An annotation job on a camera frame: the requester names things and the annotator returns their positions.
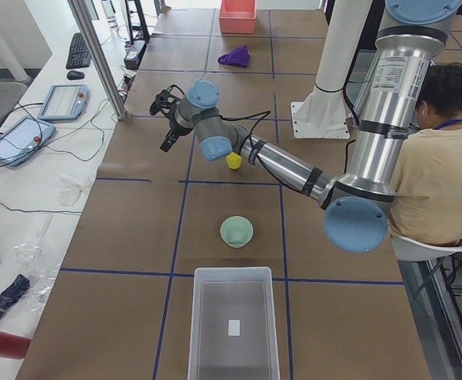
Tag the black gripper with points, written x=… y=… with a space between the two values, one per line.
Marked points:
x=174 y=127

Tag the yellow plastic cup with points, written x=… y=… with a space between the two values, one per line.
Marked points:
x=233 y=161

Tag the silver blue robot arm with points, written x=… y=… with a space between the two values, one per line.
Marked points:
x=357 y=203

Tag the black power box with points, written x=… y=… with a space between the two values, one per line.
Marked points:
x=134 y=55

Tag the clear plastic storage box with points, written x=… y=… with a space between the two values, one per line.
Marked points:
x=233 y=329

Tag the purple cloth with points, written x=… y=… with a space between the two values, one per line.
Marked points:
x=239 y=57

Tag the upper teach pendant tablet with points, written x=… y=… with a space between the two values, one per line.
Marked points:
x=64 y=103

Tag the teach pendant tablet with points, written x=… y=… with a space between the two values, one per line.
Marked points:
x=64 y=103
x=23 y=139

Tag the light green bowl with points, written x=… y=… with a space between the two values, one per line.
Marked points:
x=236 y=231

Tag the white crumpled cloth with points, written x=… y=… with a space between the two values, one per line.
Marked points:
x=71 y=188

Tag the black computer mouse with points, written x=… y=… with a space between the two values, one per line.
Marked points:
x=73 y=75

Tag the black keyboard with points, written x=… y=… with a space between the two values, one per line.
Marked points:
x=78 y=54

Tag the pink plastic tray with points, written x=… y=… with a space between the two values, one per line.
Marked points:
x=237 y=16

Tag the lower teach pendant tablet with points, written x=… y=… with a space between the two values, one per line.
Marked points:
x=23 y=139

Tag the clear crumpled plastic wrap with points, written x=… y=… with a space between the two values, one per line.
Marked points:
x=41 y=271

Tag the folded dark blue umbrella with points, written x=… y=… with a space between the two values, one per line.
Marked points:
x=13 y=293

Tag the white chair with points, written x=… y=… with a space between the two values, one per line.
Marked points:
x=407 y=249

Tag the seated person beige shirt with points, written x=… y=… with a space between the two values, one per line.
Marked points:
x=427 y=179

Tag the red bottle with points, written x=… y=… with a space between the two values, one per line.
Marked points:
x=13 y=346

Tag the aluminium frame post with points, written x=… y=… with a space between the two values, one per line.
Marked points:
x=84 y=22

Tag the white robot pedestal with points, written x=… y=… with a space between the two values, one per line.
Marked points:
x=323 y=114

